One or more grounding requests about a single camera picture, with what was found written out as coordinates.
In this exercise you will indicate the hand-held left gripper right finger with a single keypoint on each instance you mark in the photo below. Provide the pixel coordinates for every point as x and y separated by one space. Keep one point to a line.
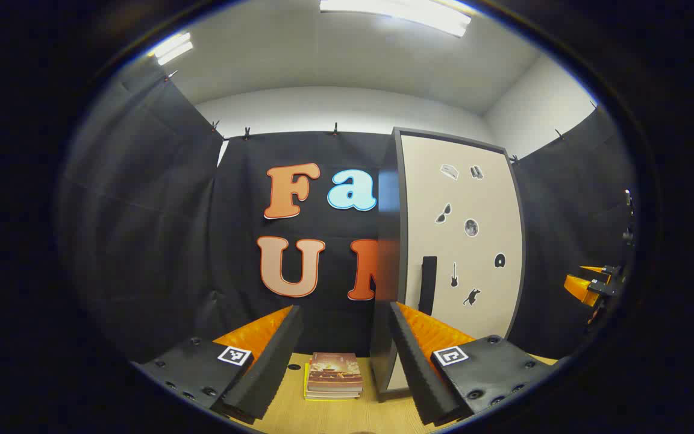
419 380

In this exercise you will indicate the ceiling light panel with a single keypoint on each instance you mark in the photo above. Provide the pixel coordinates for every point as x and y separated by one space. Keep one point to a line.
172 48
395 15

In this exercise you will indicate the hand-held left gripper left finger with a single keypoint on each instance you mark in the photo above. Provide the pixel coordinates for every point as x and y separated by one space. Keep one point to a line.
268 374

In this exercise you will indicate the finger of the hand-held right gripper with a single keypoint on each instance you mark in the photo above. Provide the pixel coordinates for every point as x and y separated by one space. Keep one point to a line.
579 289
594 269

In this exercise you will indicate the black backdrop cloth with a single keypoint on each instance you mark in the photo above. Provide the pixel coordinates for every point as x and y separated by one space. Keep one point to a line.
154 241

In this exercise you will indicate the white-edged book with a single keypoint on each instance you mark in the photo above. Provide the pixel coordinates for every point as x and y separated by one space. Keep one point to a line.
335 390

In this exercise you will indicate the thin yellow book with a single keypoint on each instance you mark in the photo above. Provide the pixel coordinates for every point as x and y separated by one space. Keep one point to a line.
329 398

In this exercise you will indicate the dark grey cabinet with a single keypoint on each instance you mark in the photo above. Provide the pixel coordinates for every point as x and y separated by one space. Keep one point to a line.
386 289

